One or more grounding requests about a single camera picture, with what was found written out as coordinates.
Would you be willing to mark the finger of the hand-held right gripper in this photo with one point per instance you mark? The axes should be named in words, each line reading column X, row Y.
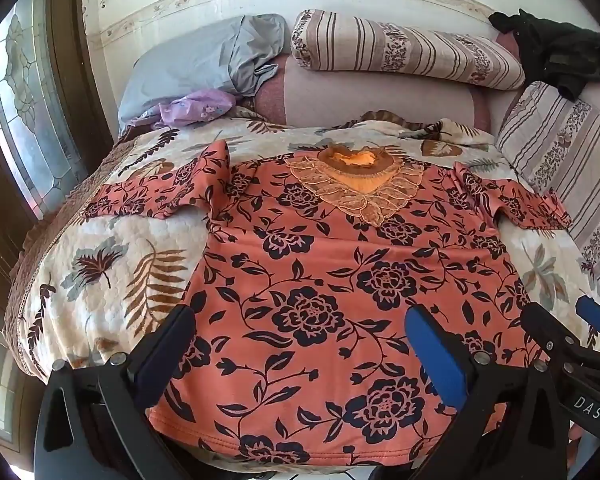
column 547, row 327
column 597, row 317

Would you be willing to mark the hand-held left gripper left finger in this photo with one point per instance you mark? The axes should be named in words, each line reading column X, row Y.
column 172, row 342

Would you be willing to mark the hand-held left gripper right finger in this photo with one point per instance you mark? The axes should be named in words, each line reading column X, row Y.
column 437, row 355

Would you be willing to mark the orange floral blouse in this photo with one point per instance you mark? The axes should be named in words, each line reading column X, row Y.
column 330, row 285

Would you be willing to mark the leaf print blanket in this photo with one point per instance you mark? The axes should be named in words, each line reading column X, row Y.
column 105, row 270

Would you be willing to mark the striped floral cushion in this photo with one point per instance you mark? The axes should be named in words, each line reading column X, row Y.
column 570, row 155

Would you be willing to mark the purple floral cloth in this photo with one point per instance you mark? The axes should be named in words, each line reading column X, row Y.
column 195, row 107

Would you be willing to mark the pink mattress cushion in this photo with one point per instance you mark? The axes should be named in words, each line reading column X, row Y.
column 370, row 95

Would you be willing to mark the black garment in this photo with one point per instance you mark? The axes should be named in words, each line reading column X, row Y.
column 555, row 50

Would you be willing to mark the wooden framed stained glass window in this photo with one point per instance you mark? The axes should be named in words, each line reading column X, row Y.
column 27, row 110

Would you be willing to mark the grey blue pillow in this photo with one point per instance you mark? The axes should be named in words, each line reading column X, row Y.
column 205, row 67

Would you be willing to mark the striped floral bolster pillow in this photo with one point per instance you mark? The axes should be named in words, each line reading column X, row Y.
column 405, row 47

